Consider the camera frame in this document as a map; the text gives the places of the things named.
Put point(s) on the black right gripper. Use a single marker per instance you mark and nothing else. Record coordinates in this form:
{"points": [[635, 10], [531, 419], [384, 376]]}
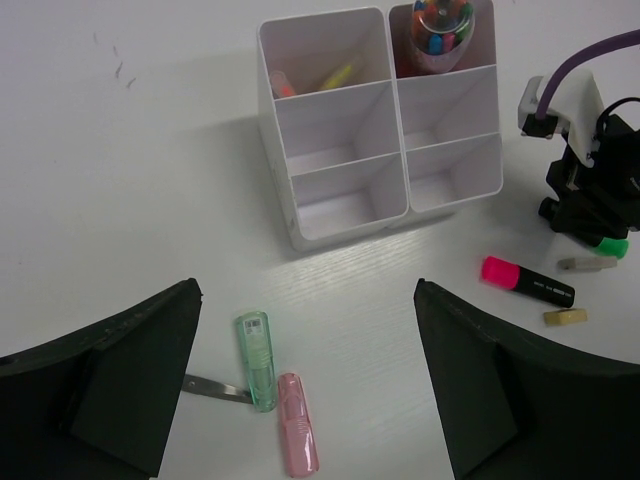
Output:
{"points": [[601, 201]]}

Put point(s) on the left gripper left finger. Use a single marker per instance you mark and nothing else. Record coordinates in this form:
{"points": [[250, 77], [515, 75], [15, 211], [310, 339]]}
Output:
{"points": [[98, 403]]}

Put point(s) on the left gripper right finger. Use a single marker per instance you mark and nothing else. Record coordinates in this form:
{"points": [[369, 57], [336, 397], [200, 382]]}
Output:
{"points": [[515, 405]]}

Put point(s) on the green black highlighter marker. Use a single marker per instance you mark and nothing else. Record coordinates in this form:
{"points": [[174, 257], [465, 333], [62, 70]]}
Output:
{"points": [[610, 247]]}

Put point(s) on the pink black highlighter marker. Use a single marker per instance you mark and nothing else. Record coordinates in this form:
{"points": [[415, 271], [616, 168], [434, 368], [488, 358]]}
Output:
{"points": [[512, 277]]}

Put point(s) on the clear bottle of coloured pins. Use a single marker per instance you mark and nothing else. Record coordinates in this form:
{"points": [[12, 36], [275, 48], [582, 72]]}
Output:
{"points": [[440, 33]]}

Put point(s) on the orange highlighter pen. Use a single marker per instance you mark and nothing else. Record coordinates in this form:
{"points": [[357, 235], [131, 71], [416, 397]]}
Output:
{"points": [[281, 86]]}

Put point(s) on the beige eraser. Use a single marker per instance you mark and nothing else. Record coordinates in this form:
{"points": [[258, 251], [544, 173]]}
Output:
{"points": [[565, 317]]}

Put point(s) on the white divided organiser right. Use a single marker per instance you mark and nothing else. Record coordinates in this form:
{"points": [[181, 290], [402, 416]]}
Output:
{"points": [[449, 121]]}

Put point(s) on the white divided organiser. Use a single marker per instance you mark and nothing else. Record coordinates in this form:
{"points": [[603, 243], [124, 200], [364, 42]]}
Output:
{"points": [[336, 156], [449, 121]]}

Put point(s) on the green correction tape case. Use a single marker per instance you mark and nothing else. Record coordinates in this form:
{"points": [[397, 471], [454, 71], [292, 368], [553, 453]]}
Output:
{"points": [[253, 332]]}

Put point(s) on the pink correction tape case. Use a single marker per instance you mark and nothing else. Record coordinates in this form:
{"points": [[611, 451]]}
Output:
{"points": [[296, 432]]}

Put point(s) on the white divided organiser left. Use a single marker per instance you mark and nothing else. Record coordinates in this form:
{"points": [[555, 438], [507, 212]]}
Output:
{"points": [[336, 156]]}

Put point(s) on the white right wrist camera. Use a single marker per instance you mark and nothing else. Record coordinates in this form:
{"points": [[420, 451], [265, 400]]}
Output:
{"points": [[577, 104]]}

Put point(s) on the black handled scissors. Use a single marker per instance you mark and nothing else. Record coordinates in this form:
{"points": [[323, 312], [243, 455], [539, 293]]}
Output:
{"points": [[209, 388]]}

